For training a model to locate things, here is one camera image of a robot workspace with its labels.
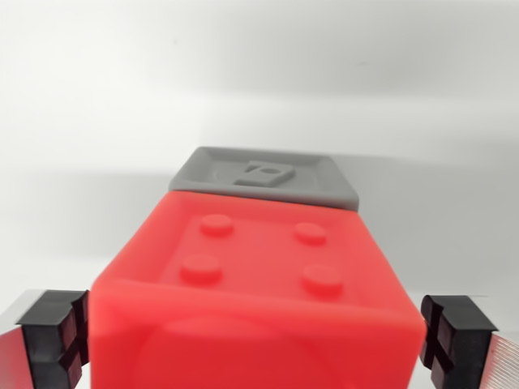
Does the red studded cube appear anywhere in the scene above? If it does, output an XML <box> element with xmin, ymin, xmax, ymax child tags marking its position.
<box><xmin>89</xmin><ymin>190</ymin><xmax>427</xmax><ymax>389</ymax></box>

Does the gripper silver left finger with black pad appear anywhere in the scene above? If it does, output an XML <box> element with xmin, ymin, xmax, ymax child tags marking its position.
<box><xmin>0</xmin><ymin>288</ymin><xmax>91</xmax><ymax>389</ymax></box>

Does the grey embossed cube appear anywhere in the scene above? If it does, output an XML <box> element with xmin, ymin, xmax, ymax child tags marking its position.
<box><xmin>167</xmin><ymin>145</ymin><xmax>362</xmax><ymax>213</ymax></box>

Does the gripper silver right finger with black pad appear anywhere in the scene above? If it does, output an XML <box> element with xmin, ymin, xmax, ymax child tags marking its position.
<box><xmin>419</xmin><ymin>294</ymin><xmax>519</xmax><ymax>389</ymax></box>

